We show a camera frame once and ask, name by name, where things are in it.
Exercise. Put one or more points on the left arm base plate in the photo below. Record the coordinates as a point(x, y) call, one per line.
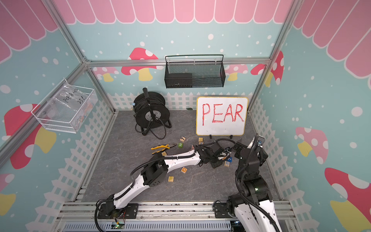
point(121, 211)

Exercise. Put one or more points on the yellow framed whiteboard PEAR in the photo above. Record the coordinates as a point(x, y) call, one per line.
point(221, 116)

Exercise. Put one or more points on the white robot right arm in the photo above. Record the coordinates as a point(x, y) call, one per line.
point(253, 205)

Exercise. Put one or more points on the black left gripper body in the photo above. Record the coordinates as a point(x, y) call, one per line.
point(215, 162)

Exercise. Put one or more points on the clear plastic bag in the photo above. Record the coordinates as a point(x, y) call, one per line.
point(72, 101)

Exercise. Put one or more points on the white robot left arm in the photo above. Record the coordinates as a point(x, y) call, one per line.
point(153, 173)

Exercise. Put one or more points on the black box in basket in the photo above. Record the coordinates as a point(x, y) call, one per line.
point(178, 80)

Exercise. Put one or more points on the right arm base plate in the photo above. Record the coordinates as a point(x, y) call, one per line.
point(222, 210)

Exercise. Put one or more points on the black wire mesh basket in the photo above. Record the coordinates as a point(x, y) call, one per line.
point(207, 70)

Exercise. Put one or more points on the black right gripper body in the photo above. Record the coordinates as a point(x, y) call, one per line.
point(238, 153)

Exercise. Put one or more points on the black cable reel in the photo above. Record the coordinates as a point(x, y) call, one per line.
point(150, 112)

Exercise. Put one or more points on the yellow black pliers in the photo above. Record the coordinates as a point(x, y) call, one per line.
point(162, 148)

